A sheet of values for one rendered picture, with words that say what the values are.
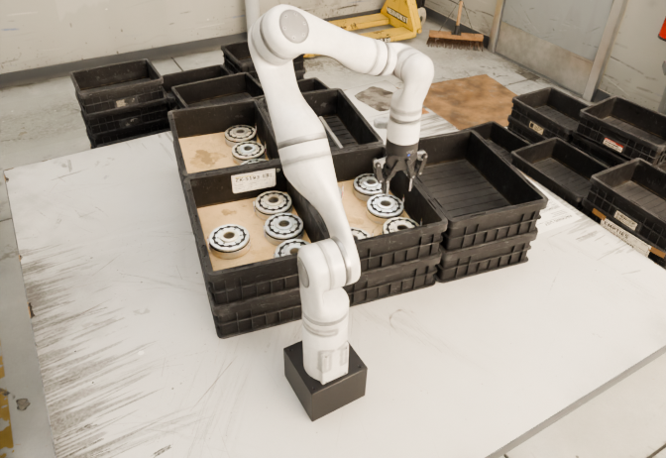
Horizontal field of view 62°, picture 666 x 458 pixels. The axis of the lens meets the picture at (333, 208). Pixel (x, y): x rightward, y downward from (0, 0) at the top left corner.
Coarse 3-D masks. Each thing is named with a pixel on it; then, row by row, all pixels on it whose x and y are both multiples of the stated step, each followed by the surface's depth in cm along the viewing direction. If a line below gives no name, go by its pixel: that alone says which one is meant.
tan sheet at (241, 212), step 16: (208, 208) 155; (224, 208) 156; (240, 208) 156; (208, 224) 150; (224, 224) 150; (240, 224) 150; (256, 224) 150; (256, 240) 145; (304, 240) 146; (256, 256) 140; (272, 256) 140
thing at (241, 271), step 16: (192, 176) 150; (208, 176) 151; (192, 208) 139; (320, 224) 136; (208, 256) 125; (288, 256) 126; (208, 272) 121; (224, 272) 121; (240, 272) 123; (256, 272) 124
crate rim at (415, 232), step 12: (420, 192) 147; (432, 204) 143; (444, 216) 139; (408, 228) 135; (420, 228) 135; (432, 228) 136; (444, 228) 137; (360, 240) 131; (372, 240) 131; (384, 240) 132; (396, 240) 134
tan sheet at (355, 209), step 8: (344, 184) 166; (352, 184) 166; (344, 192) 163; (352, 192) 163; (344, 200) 160; (352, 200) 160; (360, 200) 160; (344, 208) 157; (352, 208) 157; (360, 208) 157; (352, 216) 154; (360, 216) 154; (408, 216) 154; (352, 224) 151; (360, 224) 151; (368, 224) 151; (376, 224) 151; (368, 232) 149; (376, 232) 149
